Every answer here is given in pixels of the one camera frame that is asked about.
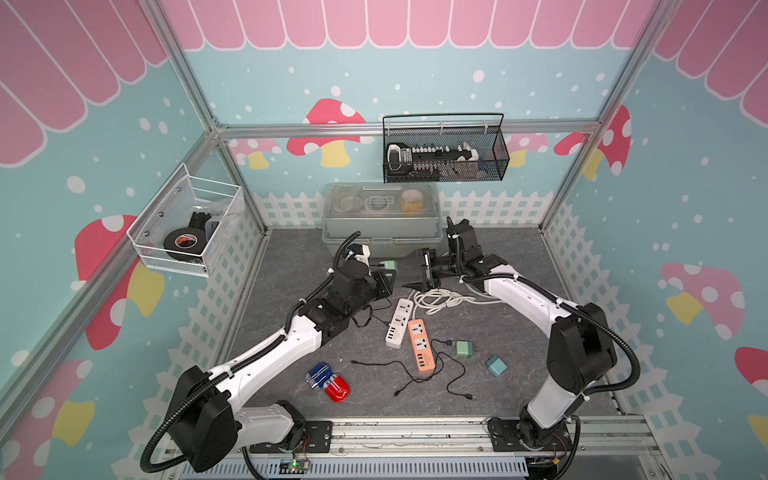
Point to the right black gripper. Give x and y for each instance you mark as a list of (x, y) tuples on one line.
[(428, 281)]

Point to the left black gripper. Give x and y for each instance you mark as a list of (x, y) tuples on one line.
[(380, 277)]

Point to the white power strip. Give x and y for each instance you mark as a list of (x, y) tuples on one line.
[(398, 324)]

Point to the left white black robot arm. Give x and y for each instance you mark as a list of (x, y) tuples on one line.
[(206, 419)]

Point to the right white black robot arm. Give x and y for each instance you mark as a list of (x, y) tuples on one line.
[(584, 357)]

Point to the red blue electric shaver case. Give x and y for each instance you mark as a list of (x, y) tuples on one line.
[(322, 377)]

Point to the translucent green storage box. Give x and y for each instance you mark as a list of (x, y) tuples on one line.
[(374, 211)]

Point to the yellow tape roll in box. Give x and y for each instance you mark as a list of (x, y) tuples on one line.
[(412, 201)]

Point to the green charger adapter with prongs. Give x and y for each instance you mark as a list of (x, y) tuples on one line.
[(464, 349)]

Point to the orange power strip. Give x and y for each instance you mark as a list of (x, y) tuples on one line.
[(421, 346)]

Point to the teal cube adapter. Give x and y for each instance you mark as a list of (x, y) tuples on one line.
[(496, 366)]

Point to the black power strip in basket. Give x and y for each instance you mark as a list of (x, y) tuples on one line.
[(411, 160)]

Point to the black electrical tape roll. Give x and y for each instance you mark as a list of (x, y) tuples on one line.
[(185, 244)]

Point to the black wire mesh wall basket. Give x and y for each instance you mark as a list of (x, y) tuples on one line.
[(482, 131)]

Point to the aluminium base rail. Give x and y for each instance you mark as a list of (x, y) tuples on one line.
[(601, 447)]

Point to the white wire wall basket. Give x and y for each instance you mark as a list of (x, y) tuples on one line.
[(185, 200)]

